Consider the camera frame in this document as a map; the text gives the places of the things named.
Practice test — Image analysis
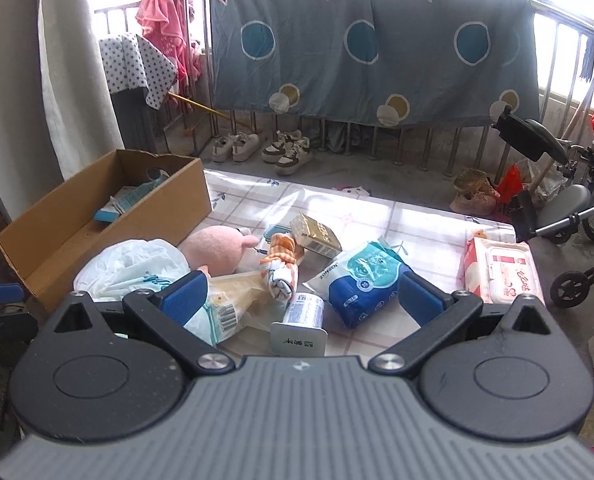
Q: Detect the yellow stick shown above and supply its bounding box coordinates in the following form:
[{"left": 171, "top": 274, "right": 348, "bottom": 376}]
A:
[{"left": 169, "top": 91, "right": 233, "bottom": 120}]

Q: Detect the clear packet with barcode label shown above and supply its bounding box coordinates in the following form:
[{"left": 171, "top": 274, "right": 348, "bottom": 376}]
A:
[{"left": 197, "top": 270, "right": 278, "bottom": 346}]

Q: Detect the gold tissue pack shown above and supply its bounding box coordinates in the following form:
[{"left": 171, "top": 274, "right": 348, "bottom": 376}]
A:
[{"left": 289, "top": 212, "right": 343, "bottom": 258}]

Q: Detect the star print cloth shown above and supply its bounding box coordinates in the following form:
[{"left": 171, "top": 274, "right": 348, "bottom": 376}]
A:
[{"left": 99, "top": 32, "right": 178, "bottom": 111}]

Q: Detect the wheelchair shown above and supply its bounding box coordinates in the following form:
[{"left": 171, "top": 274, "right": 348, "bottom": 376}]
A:
[{"left": 490, "top": 110, "right": 594, "bottom": 308}]

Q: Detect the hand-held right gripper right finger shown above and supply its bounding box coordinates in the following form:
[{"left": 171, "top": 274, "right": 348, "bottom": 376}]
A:
[{"left": 367, "top": 270, "right": 554, "bottom": 379}]

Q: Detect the orange striped sock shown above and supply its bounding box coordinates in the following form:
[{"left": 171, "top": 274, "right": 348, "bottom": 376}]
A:
[{"left": 259, "top": 232, "right": 298, "bottom": 303}]

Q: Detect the white curtain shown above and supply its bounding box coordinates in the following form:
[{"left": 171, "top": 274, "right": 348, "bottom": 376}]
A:
[{"left": 37, "top": 0, "right": 125, "bottom": 181}]

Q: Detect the small red plastic bag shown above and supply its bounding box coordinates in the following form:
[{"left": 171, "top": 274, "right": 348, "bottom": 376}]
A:
[{"left": 497, "top": 164, "right": 524, "bottom": 201}]

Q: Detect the tan woven slipper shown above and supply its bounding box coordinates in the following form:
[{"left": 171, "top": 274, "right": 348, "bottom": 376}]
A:
[{"left": 452, "top": 167, "right": 490, "bottom": 193}]

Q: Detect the pink wet wipes pack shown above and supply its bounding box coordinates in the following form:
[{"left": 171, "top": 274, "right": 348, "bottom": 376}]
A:
[{"left": 463, "top": 230, "right": 545, "bottom": 306}]

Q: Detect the grey sheet with circles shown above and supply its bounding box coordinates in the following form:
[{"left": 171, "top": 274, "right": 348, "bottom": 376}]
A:
[{"left": 209, "top": 0, "right": 540, "bottom": 128}]

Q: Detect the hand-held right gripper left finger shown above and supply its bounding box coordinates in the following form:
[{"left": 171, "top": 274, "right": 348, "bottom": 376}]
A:
[{"left": 52, "top": 269, "right": 235, "bottom": 379}]

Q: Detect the pink hanging garment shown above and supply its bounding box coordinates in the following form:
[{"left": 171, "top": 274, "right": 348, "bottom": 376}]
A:
[{"left": 136, "top": 0, "right": 203, "bottom": 93}]

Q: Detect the grey pleated cloth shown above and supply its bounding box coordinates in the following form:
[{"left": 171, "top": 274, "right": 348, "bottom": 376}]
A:
[{"left": 111, "top": 85, "right": 155, "bottom": 155}]

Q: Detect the brown cardboard box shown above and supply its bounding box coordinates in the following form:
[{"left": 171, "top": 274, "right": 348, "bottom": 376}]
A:
[{"left": 0, "top": 149, "right": 213, "bottom": 316}]

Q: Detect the white plastic bag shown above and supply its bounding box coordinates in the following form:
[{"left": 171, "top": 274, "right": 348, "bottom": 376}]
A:
[{"left": 73, "top": 237, "right": 218, "bottom": 346}]

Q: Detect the pink plush toy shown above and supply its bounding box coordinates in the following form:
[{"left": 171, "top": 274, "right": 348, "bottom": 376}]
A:
[{"left": 179, "top": 225, "right": 260, "bottom": 276}]

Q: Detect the metal window railing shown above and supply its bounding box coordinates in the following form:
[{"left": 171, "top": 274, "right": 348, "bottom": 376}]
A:
[{"left": 94, "top": 0, "right": 594, "bottom": 181}]

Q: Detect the blue and white packet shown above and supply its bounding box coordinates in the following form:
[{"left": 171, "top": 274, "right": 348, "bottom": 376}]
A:
[{"left": 304, "top": 240, "right": 413, "bottom": 330}]

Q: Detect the pink slipper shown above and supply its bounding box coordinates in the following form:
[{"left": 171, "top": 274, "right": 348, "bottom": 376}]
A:
[{"left": 450, "top": 190, "right": 499, "bottom": 217}]

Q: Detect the white yogurt cup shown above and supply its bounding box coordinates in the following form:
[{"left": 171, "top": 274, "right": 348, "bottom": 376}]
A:
[{"left": 269, "top": 292, "right": 328, "bottom": 358}]

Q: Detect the teal towel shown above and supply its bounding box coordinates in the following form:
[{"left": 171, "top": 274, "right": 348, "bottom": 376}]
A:
[{"left": 94, "top": 169, "right": 170, "bottom": 223}]

